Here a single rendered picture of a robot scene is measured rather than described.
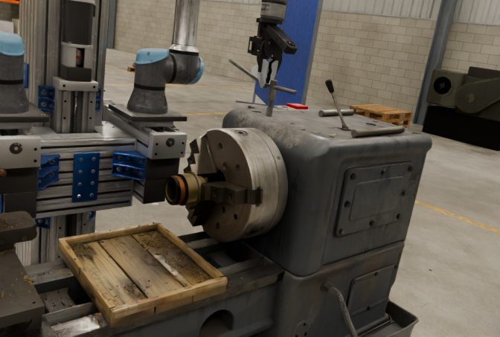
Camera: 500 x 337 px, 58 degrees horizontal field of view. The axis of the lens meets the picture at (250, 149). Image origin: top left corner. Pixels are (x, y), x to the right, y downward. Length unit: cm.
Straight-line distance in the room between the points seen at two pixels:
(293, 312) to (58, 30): 122
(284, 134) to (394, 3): 1110
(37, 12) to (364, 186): 121
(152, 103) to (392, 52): 1063
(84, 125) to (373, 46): 1095
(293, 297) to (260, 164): 41
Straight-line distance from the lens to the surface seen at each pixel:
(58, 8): 176
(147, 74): 170
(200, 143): 126
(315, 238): 128
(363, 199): 140
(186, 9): 178
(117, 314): 104
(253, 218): 117
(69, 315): 112
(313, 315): 147
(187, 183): 116
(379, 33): 1229
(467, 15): 1157
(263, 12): 142
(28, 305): 95
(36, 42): 175
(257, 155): 117
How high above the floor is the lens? 150
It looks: 14 degrees down
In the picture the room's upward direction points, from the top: 8 degrees clockwise
